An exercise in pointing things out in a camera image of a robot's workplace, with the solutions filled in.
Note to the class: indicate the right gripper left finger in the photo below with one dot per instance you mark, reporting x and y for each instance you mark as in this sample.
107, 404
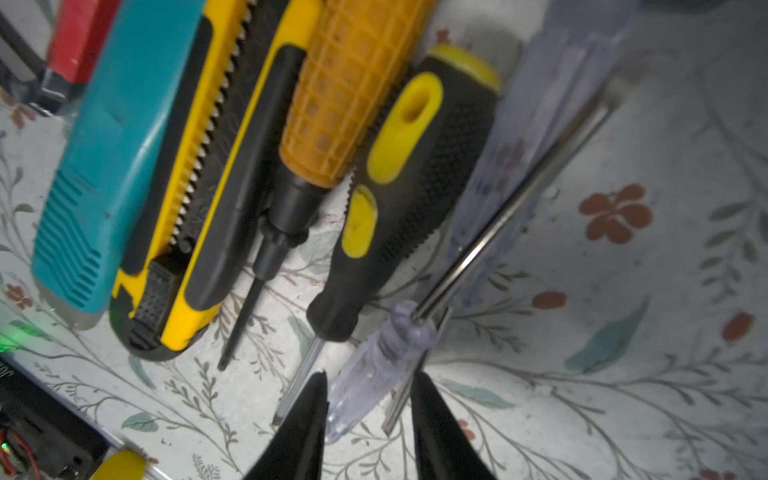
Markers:
296, 451

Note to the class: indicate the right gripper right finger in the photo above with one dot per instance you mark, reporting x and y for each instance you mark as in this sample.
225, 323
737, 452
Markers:
442, 450

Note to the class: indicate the clear handle screwdriver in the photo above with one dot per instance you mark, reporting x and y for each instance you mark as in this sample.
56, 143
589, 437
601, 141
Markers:
392, 355

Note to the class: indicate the red pencil tool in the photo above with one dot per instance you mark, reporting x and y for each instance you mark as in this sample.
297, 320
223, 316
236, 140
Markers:
78, 39

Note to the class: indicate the yellow black utility knife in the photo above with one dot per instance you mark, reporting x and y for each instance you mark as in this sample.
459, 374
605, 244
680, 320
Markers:
214, 171

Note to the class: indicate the teal utility knife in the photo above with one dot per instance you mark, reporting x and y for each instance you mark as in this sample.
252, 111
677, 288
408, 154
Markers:
104, 174

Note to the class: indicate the yellow marker on rail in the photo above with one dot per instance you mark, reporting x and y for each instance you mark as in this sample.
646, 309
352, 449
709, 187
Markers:
124, 465

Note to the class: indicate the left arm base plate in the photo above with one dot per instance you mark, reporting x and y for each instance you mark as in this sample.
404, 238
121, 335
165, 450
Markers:
50, 436

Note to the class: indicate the orange handle screwdriver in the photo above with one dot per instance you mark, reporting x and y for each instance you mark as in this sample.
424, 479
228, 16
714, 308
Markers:
358, 52

